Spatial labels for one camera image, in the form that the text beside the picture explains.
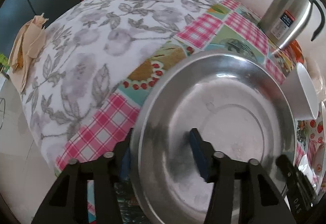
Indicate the crumpled beige paper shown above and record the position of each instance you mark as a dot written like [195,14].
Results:
[27,45]

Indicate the steel thermos jug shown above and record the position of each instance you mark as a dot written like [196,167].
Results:
[285,20]

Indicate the white square bowl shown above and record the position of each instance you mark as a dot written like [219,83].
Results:
[299,91]

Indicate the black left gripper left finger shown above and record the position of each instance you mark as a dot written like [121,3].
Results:
[66,201]

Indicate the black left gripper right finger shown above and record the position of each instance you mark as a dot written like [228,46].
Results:
[260,200]

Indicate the patchwork checkered tablecloth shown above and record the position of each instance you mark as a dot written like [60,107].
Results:
[227,26]

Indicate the grey floral white cloth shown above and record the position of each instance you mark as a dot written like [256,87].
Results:
[88,51]

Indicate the white bowl red rim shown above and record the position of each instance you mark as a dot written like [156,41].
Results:
[323,113]

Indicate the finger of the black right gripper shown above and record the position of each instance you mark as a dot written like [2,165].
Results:
[301,196]

